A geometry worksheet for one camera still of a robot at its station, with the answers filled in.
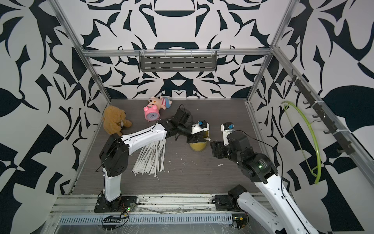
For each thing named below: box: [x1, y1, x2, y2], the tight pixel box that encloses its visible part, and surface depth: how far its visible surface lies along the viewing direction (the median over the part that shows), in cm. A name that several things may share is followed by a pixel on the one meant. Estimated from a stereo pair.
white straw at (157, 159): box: [153, 141, 161, 177], surface depth 89 cm
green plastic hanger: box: [280, 100, 322, 185], surface depth 62 cm
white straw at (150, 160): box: [144, 143, 156, 176], surface depth 89 cm
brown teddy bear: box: [103, 105, 133, 137], surface depth 89 cm
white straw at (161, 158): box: [159, 140, 164, 172], surface depth 90 cm
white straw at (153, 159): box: [147, 143, 158, 176], surface depth 89 cm
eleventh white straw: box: [159, 138, 167, 172], surface depth 91 cm
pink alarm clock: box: [143, 104, 160, 122], surface depth 104 cm
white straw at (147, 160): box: [141, 145, 153, 176], surface depth 89 cm
